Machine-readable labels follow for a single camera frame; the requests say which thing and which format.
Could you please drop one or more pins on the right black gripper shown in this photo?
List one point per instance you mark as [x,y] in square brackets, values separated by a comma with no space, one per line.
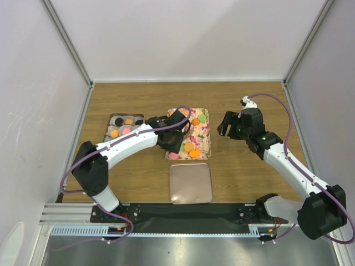
[231,118]

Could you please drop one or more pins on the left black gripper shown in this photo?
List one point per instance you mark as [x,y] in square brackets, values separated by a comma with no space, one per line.
[175,147]

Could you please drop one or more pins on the orange cookie small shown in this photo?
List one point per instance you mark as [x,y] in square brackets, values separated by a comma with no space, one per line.
[129,121]

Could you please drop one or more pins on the metal tin lid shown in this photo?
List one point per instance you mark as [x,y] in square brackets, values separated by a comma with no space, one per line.
[190,183]

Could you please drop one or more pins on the metal serving tongs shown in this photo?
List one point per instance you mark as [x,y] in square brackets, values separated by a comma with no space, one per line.
[188,128]

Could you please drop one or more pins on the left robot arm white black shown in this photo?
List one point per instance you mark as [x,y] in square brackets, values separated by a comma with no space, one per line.
[93,162]

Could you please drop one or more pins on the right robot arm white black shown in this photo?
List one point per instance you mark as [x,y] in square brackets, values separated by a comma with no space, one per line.
[321,209]

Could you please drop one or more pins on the orange waffle cookie lower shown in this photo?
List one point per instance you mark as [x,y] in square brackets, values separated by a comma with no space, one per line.
[188,147]

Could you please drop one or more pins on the green cookie upper right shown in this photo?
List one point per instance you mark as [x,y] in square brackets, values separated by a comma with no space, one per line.
[202,118]

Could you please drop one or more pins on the floral rectangular tray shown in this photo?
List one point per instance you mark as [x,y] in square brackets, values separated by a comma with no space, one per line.
[198,135]

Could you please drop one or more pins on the orange fish cookie bottom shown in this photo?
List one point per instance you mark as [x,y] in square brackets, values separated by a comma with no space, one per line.
[194,153]

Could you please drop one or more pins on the brown waffle cookie upper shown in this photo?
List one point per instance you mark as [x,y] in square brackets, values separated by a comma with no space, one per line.
[195,122]

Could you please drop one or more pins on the metal cookie tin box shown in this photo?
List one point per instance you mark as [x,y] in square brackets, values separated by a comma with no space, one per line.
[111,124]

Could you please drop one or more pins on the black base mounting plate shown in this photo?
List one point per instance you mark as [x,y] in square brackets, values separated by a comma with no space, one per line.
[207,218]

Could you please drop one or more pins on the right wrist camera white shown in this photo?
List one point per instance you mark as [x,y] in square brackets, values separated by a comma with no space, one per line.
[248,103]

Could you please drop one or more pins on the grey cable duct right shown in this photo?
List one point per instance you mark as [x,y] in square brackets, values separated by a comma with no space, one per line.
[262,229]

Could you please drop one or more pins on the grey cable duct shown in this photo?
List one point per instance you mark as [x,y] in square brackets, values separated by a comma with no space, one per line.
[90,231]
[262,229]

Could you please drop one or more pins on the grey cable duct left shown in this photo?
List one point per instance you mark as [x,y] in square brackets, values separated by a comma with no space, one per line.
[90,231]

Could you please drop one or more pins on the aluminium frame post right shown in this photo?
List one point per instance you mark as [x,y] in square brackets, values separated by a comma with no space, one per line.
[308,40]

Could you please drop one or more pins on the aluminium frame post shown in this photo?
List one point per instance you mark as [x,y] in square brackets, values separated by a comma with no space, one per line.
[308,40]
[64,36]

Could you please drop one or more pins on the aluminium frame post left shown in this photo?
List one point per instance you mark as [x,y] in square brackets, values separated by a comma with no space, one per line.
[64,36]

